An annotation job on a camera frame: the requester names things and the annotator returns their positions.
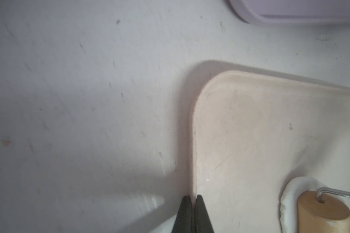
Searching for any white dough ball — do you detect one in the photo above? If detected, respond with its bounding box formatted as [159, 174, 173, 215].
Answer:
[280, 177, 346, 233]

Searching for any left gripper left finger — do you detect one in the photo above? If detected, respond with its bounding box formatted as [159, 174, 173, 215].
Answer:
[171, 196, 193, 233]

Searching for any wooden dough roller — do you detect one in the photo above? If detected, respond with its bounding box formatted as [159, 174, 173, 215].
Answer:
[297, 187, 350, 233]

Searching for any purple plastic tray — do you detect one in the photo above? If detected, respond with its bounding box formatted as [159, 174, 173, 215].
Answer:
[230, 0, 350, 25]

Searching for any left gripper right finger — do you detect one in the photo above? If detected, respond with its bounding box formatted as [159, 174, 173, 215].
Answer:
[193, 195, 214, 233]

